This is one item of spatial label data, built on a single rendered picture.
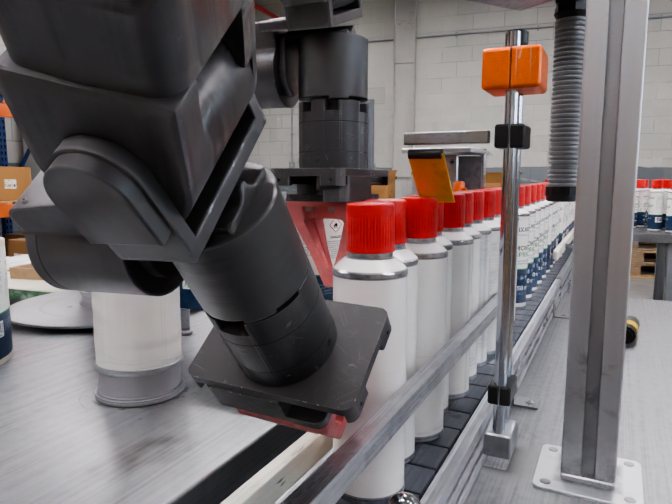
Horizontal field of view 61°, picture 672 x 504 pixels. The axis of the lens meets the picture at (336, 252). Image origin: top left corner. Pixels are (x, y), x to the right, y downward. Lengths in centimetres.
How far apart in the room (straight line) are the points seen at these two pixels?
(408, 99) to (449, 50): 82
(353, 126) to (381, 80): 797
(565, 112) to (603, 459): 34
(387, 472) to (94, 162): 30
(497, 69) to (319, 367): 26
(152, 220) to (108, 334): 41
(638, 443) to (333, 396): 45
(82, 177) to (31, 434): 42
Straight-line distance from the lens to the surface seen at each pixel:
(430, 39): 837
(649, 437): 71
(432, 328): 48
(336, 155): 46
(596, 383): 56
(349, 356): 31
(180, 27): 17
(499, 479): 58
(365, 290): 37
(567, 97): 66
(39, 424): 60
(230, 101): 22
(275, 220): 24
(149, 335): 59
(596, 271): 54
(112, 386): 61
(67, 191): 20
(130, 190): 19
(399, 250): 43
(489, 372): 69
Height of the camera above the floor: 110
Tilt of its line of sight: 8 degrees down
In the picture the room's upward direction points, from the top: straight up
